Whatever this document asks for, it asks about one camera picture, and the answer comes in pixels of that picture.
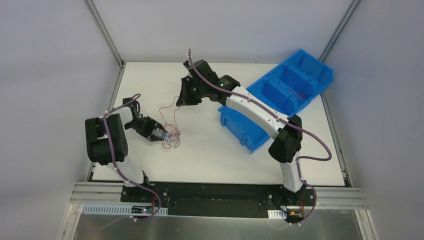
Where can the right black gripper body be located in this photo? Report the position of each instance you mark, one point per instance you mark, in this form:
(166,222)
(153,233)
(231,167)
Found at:
(191,87)

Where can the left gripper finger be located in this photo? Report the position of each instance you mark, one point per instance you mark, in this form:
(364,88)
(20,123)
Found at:
(161,136)
(157,128)

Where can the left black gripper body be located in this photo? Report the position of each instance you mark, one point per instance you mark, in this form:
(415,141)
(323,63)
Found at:
(151,129)

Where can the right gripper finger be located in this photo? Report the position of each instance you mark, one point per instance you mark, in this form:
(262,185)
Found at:
(193,100)
(183,99)

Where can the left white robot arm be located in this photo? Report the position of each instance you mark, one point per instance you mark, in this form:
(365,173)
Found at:
(107,145)

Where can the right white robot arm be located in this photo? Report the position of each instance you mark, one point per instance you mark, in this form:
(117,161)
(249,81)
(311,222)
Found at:
(284,130)

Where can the blue compartment bin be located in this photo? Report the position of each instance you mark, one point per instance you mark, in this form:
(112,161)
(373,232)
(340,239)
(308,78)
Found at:
(287,88)

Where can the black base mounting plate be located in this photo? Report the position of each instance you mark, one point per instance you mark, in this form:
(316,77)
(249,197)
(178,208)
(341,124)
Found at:
(218,199)

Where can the left white cable duct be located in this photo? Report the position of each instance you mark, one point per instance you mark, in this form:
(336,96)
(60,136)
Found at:
(118,209)

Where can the white cable duct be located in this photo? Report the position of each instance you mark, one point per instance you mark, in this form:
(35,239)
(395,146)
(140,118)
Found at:
(277,214)
(118,209)

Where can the aluminium frame rail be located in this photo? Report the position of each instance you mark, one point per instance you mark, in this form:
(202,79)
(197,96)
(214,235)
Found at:
(96,193)

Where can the right white cable duct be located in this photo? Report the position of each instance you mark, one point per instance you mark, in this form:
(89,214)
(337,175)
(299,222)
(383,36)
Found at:
(277,214)

